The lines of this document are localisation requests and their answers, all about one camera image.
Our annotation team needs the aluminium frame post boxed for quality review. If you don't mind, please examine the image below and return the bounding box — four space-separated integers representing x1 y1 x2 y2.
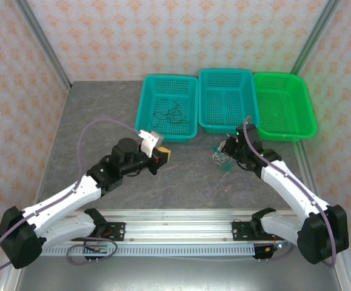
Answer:
13 0 73 93
289 0 343 76
293 141 351 291
0 266 23 291

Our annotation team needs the black cable tangle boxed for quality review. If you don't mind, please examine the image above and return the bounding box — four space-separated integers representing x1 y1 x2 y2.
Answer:
154 98 181 115

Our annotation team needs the green plastic basket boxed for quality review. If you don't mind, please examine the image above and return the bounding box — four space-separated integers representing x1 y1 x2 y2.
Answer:
252 72 318 142

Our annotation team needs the black mounting plate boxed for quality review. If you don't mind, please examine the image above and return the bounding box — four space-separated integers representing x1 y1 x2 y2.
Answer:
232 220 273 242
84 222 126 242

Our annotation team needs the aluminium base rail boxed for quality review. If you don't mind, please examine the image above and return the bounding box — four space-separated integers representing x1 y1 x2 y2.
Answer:
41 208 303 243

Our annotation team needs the teal plastic basket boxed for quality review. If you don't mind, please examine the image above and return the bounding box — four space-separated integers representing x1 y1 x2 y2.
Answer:
134 74 199 143
198 68 261 135

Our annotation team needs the small electronics board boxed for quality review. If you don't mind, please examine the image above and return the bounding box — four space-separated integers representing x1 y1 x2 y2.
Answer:
253 242 285 261
84 245 109 261

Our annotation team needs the white slotted cable duct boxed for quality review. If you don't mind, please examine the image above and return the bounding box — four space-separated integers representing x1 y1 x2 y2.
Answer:
40 244 256 257

